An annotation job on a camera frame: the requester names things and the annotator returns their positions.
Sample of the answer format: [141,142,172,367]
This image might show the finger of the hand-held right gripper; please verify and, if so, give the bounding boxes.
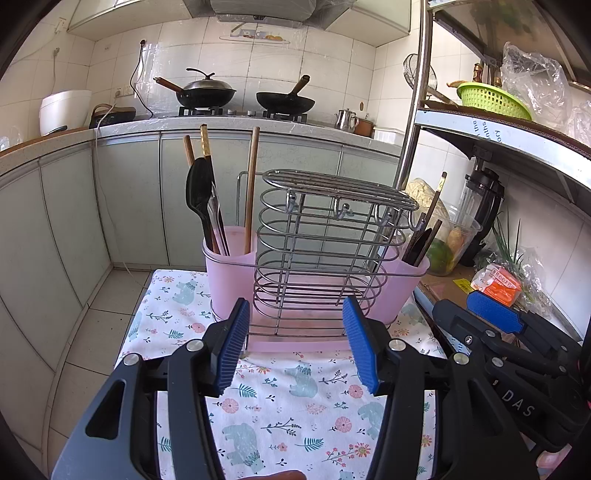
[433,299,578,377]
[466,290,583,356]

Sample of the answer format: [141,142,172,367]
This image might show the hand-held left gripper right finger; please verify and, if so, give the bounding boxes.
[342,295,539,480]

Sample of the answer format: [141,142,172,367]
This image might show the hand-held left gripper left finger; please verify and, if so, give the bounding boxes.
[51,298,251,480]

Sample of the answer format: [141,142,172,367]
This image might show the pink plastic utensil cup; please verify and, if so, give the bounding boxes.
[202,226,259,321]
[369,256,431,324]

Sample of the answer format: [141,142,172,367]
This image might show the short dark chopstick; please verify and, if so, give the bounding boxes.
[413,220,443,267]

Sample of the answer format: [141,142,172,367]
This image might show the black spoon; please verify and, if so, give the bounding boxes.
[401,227,432,266]
[185,157,220,254]

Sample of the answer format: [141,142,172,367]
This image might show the dark chopstick with pale tip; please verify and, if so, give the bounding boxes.
[413,172,448,264]

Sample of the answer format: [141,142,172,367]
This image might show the metal wire utensil rack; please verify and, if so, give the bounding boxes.
[210,168,428,340]

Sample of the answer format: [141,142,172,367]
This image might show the gold-patterned dark chopstick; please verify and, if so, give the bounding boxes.
[199,124,230,257]

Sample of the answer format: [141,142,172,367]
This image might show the orange and white food packet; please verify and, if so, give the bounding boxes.
[472,264,522,308]

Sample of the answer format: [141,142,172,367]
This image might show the brown cardboard sheet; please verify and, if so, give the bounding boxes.
[418,265,490,305]

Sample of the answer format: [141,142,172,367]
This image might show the clear plastic bag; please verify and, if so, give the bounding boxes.
[0,124,24,151]
[480,244,555,319]
[501,41,573,134]

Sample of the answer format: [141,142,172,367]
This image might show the pink plastic drip tray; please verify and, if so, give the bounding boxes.
[244,272,398,354]

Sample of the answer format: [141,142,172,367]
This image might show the green round vegetable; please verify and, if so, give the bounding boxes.
[427,240,455,273]

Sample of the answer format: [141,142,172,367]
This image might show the floral white tablecloth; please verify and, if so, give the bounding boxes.
[114,268,451,480]

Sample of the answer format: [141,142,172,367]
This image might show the green chives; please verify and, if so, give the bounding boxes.
[487,210,532,273]

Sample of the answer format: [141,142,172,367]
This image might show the clear plastic bowl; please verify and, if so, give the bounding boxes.
[427,203,483,278]

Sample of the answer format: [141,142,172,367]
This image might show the black blender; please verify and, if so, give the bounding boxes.
[459,168,505,267]

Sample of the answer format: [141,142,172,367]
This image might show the enoki mushroom pack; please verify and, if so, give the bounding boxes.
[404,178,451,222]

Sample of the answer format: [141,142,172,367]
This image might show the green plastic basket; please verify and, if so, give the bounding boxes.
[457,82,533,121]

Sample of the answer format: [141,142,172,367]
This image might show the kitchen counter with cabinets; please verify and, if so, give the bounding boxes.
[0,115,407,384]

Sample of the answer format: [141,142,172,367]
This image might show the steel kettle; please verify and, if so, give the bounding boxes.
[335,108,360,134]

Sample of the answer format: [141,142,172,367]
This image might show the metal shelving unit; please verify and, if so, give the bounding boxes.
[392,0,591,352]

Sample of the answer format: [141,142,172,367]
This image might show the black gas stove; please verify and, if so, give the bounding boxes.
[178,105,309,124]

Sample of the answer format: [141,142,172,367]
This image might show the black wok with lid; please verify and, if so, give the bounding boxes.
[153,68,237,108]

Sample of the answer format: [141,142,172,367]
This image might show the black induction cooker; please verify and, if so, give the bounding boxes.
[89,104,137,129]

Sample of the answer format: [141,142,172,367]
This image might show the wooden board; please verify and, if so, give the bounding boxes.
[0,128,95,155]

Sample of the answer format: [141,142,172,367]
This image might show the white rice cooker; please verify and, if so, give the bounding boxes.
[39,90,92,137]

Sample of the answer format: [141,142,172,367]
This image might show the range hood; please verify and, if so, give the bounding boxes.
[182,0,361,29]

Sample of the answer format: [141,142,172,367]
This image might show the white power cable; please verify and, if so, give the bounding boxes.
[92,104,139,278]

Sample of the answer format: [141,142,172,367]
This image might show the black wok with wooden handle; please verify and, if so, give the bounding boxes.
[256,75,316,114]

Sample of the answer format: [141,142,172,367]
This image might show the wire skimmer strainer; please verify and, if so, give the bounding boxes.
[403,53,458,106]

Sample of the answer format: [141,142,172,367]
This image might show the black power cable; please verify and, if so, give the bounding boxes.
[130,39,155,120]

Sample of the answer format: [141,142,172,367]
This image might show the wall decal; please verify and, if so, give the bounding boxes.
[229,25,291,46]

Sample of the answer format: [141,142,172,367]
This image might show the wall cabinets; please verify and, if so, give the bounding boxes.
[67,0,411,40]

